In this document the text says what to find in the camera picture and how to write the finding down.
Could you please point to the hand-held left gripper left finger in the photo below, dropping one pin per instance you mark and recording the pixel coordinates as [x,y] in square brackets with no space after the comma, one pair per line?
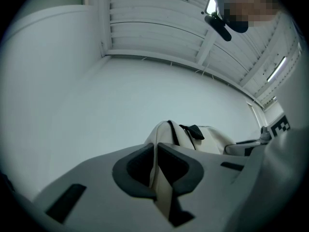
[96,190]

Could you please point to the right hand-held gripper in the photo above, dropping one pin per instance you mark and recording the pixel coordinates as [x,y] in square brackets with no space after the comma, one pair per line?
[280,128]

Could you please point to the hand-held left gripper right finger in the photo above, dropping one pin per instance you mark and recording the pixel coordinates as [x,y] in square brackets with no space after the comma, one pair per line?
[217,185]

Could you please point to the long ceiling light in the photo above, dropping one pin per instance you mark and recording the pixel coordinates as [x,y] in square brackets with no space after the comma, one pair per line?
[276,69]

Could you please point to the person's face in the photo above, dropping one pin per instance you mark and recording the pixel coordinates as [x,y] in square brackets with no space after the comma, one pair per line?
[251,6]

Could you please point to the black head-worn camera mount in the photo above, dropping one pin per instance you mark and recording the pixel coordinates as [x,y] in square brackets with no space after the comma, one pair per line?
[218,28]

